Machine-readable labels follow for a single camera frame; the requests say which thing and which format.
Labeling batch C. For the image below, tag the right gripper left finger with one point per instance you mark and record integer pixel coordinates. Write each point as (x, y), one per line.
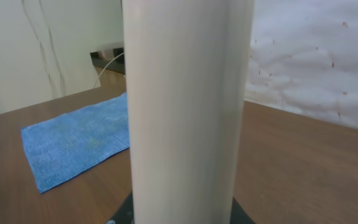
(126, 213)

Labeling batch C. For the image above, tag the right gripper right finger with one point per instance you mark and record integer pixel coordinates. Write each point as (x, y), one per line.
(238, 214)

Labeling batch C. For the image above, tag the white pipette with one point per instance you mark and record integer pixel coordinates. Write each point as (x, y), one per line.
(182, 109)

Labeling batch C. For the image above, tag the blue cloth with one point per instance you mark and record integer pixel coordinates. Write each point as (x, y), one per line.
(73, 140)

